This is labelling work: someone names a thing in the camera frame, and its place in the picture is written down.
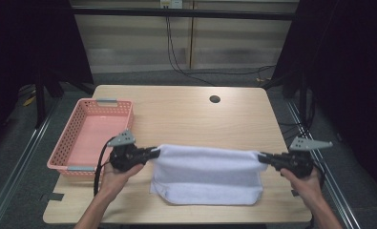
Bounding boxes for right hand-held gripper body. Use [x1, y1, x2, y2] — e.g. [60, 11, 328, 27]
[272, 135, 334, 179]

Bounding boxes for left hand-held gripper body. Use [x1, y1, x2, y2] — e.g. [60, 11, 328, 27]
[107, 128, 150, 173]

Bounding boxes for pink plastic basket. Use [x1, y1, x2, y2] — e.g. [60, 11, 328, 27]
[46, 97, 136, 178]

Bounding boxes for white patterned towel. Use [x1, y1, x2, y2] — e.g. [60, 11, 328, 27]
[149, 143, 268, 206]

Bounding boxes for person's left hand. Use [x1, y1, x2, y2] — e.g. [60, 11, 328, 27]
[97, 161, 145, 202]

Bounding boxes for person's right hand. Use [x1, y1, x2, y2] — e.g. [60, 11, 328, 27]
[279, 166, 325, 205]

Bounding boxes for black tape piece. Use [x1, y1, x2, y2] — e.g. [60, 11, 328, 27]
[47, 192, 65, 202]

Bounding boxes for black curtain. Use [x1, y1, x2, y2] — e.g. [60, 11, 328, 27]
[262, 0, 377, 198]
[0, 0, 95, 156]

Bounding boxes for black metal stand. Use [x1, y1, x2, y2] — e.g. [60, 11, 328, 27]
[32, 72, 65, 130]

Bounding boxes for black horizontal bar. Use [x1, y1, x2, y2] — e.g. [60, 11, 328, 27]
[71, 7, 301, 22]

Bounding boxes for right hand-held gripper black cable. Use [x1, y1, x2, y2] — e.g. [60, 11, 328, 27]
[315, 163, 327, 189]

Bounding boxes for hand-held gripper black cable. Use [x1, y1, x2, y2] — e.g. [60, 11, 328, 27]
[93, 136, 117, 198]
[315, 163, 327, 189]

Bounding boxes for left hand-held gripper black cable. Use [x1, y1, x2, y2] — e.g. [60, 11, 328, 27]
[93, 136, 117, 198]

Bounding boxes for black floor cables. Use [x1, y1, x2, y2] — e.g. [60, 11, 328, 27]
[277, 92, 316, 150]

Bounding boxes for aluminium floor rail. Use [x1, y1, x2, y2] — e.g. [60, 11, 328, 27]
[0, 94, 62, 229]
[285, 99, 363, 229]

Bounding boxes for black wall cable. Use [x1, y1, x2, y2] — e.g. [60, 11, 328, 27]
[164, 15, 277, 87]

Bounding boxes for white wall socket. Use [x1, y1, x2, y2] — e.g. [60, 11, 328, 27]
[158, 0, 184, 10]

